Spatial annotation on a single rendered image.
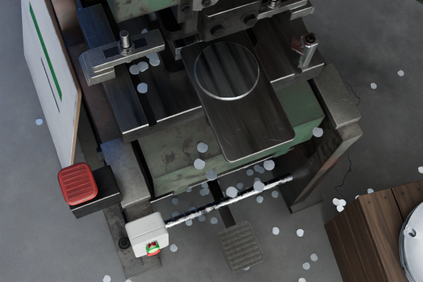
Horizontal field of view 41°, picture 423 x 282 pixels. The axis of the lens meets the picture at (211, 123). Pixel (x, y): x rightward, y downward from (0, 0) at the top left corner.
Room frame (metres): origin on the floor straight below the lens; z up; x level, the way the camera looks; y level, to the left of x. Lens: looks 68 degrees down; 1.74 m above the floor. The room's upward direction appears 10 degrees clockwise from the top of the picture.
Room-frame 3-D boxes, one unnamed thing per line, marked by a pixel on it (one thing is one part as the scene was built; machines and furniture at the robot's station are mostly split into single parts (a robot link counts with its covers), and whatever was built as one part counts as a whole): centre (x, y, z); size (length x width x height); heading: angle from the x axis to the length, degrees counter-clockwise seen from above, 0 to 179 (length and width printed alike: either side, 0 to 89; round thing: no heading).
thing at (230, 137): (0.47, -0.04, 0.72); 0.25 x 0.14 x 0.14; 31
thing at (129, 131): (0.62, 0.05, 0.68); 0.45 x 0.30 x 0.06; 121
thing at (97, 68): (0.53, 0.20, 0.76); 0.17 x 0.06 x 0.10; 121
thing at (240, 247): (0.50, -0.02, 0.14); 0.59 x 0.10 x 0.05; 31
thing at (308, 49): (0.60, -0.16, 0.75); 0.03 x 0.03 x 0.10; 31
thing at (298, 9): (0.70, -0.09, 0.76); 0.17 x 0.06 x 0.10; 121
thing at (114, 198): (0.26, 0.20, 0.62); 0.10 x 0.06 x 0.20; 121
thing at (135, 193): (0.60, 0.36, 0.45); 0.92 x 0.12 x 0.90; 31
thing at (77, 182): (0.25, 0.22, 0.72); 0.07 x 0.06 x 0.08; 31
